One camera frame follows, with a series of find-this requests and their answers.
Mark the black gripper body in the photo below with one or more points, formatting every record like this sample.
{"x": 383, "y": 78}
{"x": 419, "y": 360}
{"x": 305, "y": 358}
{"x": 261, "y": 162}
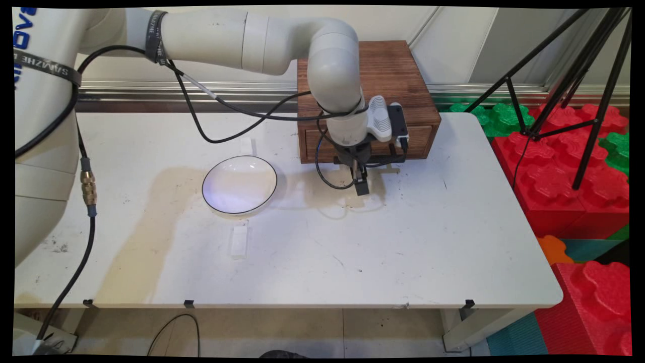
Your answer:
{"x": 352, "y": 155}

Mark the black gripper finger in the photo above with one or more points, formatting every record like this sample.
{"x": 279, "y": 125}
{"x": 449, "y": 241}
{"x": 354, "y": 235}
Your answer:
{"x": 363, "y": 184}
{"x": 356, "y": 174}

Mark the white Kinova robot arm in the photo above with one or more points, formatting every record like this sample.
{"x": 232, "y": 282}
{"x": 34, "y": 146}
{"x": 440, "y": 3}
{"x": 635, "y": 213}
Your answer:
{"x": 282, "y": 45}

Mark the brown wooden drawer cabinet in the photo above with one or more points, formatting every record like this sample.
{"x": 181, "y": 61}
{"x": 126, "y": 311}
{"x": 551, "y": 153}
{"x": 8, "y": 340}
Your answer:
{"x": 403, "y": 70}

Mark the white plate with black rim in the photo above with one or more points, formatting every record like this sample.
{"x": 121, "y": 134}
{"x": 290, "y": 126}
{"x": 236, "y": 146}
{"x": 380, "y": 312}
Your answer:
{"x": 239, "y": 184}

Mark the green foam block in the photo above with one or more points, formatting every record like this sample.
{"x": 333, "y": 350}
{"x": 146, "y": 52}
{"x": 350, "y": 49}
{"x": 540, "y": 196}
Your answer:
{"x": 617, "y": 151}
{"x": 499, "y": 118}

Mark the black table edge clip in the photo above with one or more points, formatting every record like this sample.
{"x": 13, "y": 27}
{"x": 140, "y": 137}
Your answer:
{"x": 189, "y": 303}
{"x": 88, "y": 302}
{"x": 469, "y": 303}

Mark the white table leg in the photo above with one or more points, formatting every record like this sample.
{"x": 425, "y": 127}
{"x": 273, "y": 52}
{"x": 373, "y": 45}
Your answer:
{"x": 473, "y": 327}

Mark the orange foam piece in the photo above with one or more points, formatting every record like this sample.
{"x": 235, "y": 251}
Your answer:
{"x": 553, "y": 249}

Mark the teal foam mat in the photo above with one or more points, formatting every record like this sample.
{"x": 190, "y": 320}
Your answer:
{"x": 589, "y": 249}
{"x": 516, "y": 335}

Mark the black tripod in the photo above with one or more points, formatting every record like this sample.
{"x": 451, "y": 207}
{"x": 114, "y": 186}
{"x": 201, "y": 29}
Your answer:
{"x": 597, "y": 121}

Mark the white ribbed camera mount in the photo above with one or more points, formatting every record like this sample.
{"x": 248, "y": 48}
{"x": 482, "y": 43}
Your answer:
{"x": 380, "y": 118}

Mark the dark wrist camera box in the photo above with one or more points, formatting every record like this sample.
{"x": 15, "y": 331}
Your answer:
{"x": 398, "y": 123}

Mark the aluminium wall rail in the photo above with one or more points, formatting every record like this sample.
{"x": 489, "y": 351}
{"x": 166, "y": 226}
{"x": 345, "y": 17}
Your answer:
{"x": 242, "y": 93}

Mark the grey base plate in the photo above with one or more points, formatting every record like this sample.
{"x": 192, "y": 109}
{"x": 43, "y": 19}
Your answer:
{"x": 60, "y": 338}

